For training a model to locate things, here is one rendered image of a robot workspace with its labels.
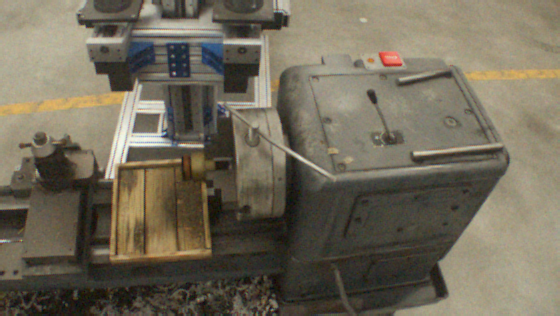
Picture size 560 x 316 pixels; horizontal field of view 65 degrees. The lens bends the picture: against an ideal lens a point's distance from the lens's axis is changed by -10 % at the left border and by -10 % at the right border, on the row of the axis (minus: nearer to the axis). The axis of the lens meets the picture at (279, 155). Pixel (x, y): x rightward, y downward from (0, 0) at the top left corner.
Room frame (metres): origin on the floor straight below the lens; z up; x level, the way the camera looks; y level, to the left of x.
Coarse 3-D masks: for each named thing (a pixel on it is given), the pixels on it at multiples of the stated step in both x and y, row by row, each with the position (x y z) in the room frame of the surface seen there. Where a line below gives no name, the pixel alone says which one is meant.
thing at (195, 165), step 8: (192, 152) 0.85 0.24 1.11; (200, 152) 0.85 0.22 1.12; (184, 160) 0.81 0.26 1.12; (192, 160) 0.81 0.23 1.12; (200, 160) 0.82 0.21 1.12; (208, 160) 0.83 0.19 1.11; (184, 168) 0.79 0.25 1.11; (192, 168) 0.79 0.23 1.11; (200, 168) 0.80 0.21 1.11; (208, 168) 0.81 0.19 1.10; (184, 176) 0.78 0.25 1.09; (192, 176) 0.79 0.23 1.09; (200, 176) 0.79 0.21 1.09
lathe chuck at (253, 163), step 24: (240, 120) 0.88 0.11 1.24; (264, 120) 0.89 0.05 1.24; (240, 144) 0.80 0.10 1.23; (264, 144) 0.81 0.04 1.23; (240, 168) 0.75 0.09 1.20; (264, 168) 0.76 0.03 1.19; (240, 192) 0.71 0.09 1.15; (264, 192) 0.73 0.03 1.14; (240, 216) 0.70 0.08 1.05; (264, 216) 0.72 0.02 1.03
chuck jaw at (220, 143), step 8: (240, 112) 0.94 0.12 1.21; (216, 120) 0.90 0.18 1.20; (224, 120) 0.90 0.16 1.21; (216, 128) 0.90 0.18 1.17; (224, 128) 0.88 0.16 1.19; (216, 136) 0.87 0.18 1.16; (224, 136) 0.87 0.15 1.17; (232, 136) 0.88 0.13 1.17; (208, 144) 0.87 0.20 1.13; (216, 144) 0.86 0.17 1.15; (224, 144) 0.86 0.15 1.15; (232, 144) 0.87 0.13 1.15; (208, 152) 0.84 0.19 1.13; (216, 152) 0.85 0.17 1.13; (224, 152) 0.85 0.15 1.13; (232, 152) 0.85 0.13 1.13
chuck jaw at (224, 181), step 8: (208, 176) 0.78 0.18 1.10; (216, 176) 0.79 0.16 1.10; (224, 176) 0.79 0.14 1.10; (232, 176) 0.79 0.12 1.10; (208, 184) 0.77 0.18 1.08; (216, 184) 0.76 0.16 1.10; (224, 184) 0.76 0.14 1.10; (232, 184) 0.77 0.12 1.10; (216, 192) 0.75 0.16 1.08; (224, 192) 0.74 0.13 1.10; (232, 192) 0.74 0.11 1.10; (224, 200) 0.71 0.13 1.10; (232, 200) 0.72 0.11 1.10; (224, 208) 0.71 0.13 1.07; (232, 208) 0.71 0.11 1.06; (240, 208) 0.71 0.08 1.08; (248, 208) 0.71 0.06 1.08
